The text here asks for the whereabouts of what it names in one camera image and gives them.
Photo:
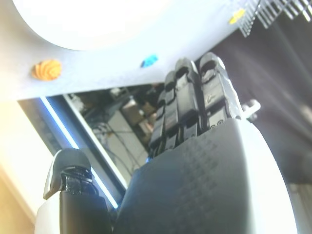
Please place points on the white plate with dark rim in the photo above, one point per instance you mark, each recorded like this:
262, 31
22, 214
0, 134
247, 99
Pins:
85, 24

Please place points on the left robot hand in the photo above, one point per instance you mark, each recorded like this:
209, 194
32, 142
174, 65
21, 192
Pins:
195, 182

